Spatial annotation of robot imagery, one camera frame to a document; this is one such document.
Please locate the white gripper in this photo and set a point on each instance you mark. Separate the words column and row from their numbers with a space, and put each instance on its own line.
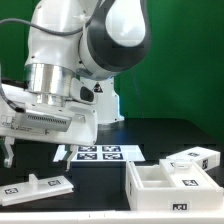
column 74, row 124

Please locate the white door panel front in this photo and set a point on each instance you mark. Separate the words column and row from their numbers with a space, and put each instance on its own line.
column 34, row 189

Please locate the white door panel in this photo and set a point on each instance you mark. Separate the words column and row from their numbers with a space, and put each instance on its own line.
column 187, row 174
column 34, row 189

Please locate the white cabinet body box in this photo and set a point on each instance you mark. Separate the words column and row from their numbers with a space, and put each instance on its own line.
column 147, row 189

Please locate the white cabinet top block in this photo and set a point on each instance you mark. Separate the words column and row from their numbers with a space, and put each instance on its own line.
column 207, row 159

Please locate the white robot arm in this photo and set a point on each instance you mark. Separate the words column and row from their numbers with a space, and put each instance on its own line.
column 75, row 49

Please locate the white marker sheet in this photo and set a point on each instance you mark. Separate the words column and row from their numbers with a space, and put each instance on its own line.
column 102, row 153

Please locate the white L-shaped fence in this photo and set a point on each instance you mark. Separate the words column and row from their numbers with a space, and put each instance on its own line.
column 113, row 217

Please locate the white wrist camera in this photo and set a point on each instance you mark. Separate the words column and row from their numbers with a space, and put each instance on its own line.
column 82, row 94

